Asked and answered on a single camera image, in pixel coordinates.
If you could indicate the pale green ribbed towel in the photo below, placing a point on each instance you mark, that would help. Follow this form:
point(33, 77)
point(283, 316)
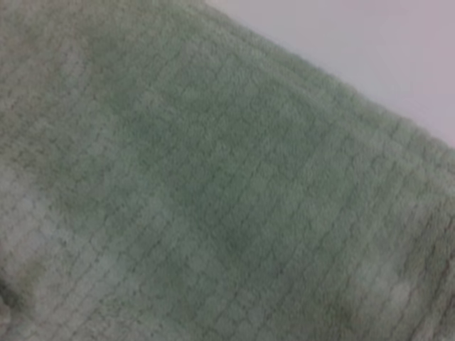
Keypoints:
point(213, 177)

